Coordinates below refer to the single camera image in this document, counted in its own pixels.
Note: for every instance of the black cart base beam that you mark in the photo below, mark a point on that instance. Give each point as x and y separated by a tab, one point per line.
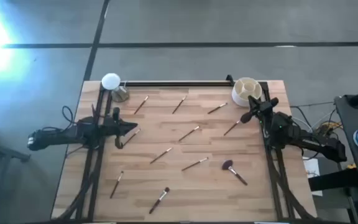
334	181

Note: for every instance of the grey metal stand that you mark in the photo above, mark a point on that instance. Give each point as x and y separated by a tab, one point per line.
8	152

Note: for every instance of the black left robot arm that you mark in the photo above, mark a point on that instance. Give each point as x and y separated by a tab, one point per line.
57	137

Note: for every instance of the grey cart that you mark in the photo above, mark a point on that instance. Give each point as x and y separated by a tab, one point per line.
346	118

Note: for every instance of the white paper sheet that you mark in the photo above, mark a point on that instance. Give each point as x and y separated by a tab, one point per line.
309	163

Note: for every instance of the black clamp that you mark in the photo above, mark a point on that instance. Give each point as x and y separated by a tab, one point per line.
229	79

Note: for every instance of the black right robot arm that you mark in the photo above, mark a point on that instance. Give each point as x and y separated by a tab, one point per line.
309	140

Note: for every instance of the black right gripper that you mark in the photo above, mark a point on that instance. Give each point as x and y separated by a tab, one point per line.
264	112

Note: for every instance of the yellow tool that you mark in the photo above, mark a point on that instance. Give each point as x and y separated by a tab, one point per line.
350	166

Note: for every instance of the white ribbed brush organizer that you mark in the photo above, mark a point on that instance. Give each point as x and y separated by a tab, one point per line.
245	88

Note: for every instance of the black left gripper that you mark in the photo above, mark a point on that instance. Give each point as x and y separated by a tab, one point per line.
113	127

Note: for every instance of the white lamp on stand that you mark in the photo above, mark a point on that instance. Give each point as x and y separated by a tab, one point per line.
110	81

